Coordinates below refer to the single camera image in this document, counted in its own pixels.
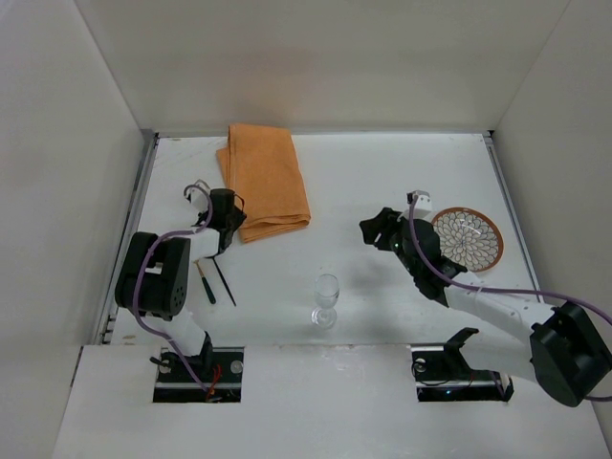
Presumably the orange cloth placemat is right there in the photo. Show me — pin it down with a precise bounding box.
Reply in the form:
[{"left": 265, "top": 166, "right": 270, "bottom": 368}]
[{"left": 216, "top": 123, "right": 311, "bottom": 244}]

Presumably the floral patterned ceramic plate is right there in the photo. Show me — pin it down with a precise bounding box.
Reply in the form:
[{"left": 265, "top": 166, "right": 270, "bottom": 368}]
[{"left": 431, "top": 207, "right": 504, "bottom": 273}]

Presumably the clear wine glass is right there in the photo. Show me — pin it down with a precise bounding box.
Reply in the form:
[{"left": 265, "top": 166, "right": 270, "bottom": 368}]
[{"left": 311, "top": 273, "right": 339, "bottom": 329}]

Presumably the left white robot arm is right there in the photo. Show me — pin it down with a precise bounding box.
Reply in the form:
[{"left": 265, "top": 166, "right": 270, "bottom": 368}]
[{"left": 115, "top": 182, "right": 246, "bottom": 383}]

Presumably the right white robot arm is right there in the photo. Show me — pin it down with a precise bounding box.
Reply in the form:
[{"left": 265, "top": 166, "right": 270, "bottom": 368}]
[{"left": 360, "top": 208, "right": 611, "bottom": 407}]

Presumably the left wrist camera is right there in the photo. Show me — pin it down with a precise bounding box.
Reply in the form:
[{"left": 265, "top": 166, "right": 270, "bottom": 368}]
[{"left": 184, "top": 179, "right": 210, "bottom": 211}]

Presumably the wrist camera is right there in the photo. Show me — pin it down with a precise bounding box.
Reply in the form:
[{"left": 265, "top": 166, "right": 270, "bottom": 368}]
[
  {"left": 406, "top": 190, "right": 433, "bottom": 219},
  {"left": 184, "top": 179, "right": 210, "bottom": 211}
]

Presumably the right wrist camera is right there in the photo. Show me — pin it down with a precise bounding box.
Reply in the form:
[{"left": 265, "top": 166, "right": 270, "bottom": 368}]
[{"left": 406, "top": 190, "right": 433, "bottom": 219}]

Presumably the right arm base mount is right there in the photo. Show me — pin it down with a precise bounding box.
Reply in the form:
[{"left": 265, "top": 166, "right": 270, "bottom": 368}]
[{"left": 410, "top": 328, "right": 514, "bottom": 403}]

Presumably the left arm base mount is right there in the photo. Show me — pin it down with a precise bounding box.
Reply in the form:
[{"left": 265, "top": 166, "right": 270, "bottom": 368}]
[{"left": 150, "top": 347, "right": 245, "bottom": 404}]

